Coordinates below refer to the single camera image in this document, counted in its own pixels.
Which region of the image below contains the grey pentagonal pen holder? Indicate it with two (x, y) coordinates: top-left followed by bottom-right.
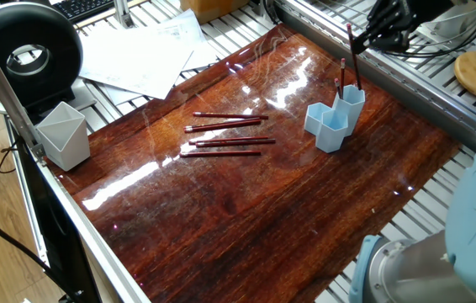
(34, 101), (92, 173)

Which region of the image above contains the small tan box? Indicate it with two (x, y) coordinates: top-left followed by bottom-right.
(179, 0), (235, 24)

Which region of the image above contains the large white paper sheet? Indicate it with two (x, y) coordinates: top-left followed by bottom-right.
(78, 24), (198, 100)

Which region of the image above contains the silver metal post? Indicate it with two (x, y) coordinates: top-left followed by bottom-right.
(114, 0), (135, 29)

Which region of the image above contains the light blue hexagonal pen holder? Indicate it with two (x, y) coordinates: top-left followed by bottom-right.
(304, 82), (367, 154)

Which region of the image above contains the brown wood-grain board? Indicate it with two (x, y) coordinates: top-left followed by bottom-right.
(70, 24), (463, 303)

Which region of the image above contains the black keyboard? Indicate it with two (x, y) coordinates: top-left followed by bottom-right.
(49, 0), (140, 24)

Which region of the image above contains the small white paper sheet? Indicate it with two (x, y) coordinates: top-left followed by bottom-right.
(129, 8), (222, 73)

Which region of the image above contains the black cable bundle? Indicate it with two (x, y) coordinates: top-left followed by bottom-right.
(389, 17), (476, 61)

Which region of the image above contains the black round ring lamp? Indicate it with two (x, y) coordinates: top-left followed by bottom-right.
(0, 3), (84, 116)

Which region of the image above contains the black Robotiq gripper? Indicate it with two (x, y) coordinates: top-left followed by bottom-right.
(362, 0), (462, 53)

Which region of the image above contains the grey aluminium frame rail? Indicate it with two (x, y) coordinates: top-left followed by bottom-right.
(0, 13), (50, 165)

